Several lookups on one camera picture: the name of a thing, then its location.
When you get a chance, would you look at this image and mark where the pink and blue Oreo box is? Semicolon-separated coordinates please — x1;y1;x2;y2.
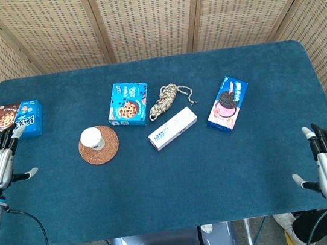
200;72;255;137

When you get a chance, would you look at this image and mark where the white paper cup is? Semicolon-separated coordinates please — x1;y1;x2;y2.
78;125;106;154

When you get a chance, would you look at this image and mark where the brown woven round coaster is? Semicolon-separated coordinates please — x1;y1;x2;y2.
75;122;122;168

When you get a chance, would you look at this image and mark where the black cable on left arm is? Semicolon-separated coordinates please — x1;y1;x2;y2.
1;197;49;245

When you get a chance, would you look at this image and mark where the bundle of beige twine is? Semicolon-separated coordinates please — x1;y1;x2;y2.
145;80;200;123

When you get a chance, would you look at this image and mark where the white and blue slim box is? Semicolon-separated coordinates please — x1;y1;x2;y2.
144;104;202;153

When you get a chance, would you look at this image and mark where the woven bamboo folding screen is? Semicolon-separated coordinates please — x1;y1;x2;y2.
0;0;327;213

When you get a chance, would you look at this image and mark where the blue felt table mat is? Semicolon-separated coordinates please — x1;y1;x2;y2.
0;34;327;245

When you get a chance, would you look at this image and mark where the white sneaker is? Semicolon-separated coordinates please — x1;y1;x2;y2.
272;210;309;245

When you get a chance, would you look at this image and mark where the blue cable on floor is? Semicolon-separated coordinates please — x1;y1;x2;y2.
247;217;270;245

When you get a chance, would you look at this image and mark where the brown and blue cookie box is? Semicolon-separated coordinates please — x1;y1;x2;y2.
0;98;47;142

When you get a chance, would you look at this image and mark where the blue chocolate chip cookie box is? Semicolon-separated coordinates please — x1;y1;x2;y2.
103;78;153;131

